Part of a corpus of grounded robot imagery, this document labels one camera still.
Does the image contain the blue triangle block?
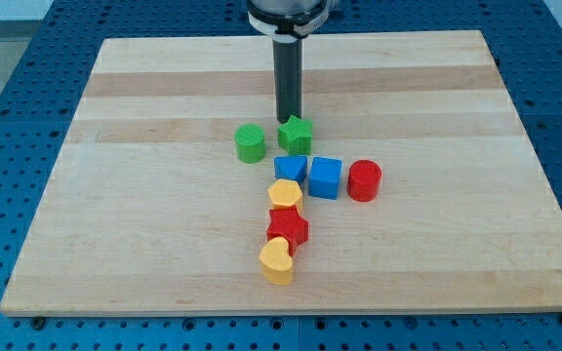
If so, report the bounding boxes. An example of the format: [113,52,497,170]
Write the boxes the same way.
[273,155,307,185]

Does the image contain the yellow hexagon block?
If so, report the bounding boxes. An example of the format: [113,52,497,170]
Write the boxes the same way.
[267,178,303,214]

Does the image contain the green star block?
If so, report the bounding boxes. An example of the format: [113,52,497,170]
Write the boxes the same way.
[277,115,313,156]

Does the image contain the blue cube block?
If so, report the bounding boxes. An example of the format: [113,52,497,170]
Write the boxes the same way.
[308,157,341,200]

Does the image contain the red star block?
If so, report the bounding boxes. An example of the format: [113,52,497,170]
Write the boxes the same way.
[266,206,309,256]

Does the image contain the green cylinder block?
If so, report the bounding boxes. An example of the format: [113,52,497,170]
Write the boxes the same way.
[234,124,266,164]

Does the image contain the red cylinder block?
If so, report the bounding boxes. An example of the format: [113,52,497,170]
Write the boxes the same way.
[346,160,382,202]

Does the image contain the yellow heart block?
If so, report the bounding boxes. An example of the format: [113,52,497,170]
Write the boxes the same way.
[259,237,294,286]

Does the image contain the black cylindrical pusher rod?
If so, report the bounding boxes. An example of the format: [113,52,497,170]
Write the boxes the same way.
[273,40,302,124]

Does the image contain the light wooden board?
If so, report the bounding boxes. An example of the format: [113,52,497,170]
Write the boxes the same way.
[0,30,562,317]

